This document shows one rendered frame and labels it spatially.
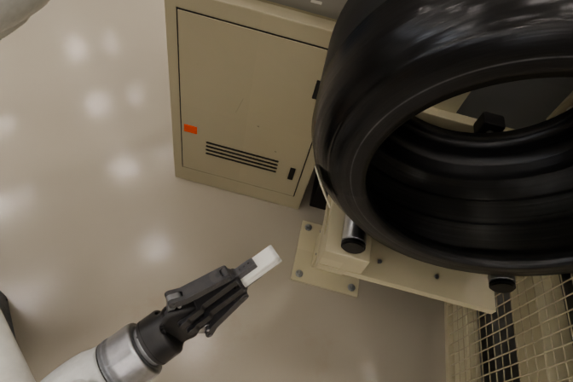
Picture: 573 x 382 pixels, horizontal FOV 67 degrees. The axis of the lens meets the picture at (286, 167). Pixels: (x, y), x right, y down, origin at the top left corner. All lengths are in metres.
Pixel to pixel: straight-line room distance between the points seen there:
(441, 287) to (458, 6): 0.62
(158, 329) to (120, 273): 1.05
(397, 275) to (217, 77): 0.82
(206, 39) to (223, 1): 0.14
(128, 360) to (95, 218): 1.19
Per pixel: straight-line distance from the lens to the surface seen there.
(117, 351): 0.72
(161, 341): 0.70
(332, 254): 0.83
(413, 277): 0.93
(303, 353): 1.66
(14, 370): 0.55
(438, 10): 0.48
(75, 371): 0.74
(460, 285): 0.98
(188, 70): 1.42
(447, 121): 1.02
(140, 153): 2.00
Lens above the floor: 1.58
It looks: 53 degrees down
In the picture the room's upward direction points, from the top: 16 degrees clockwise
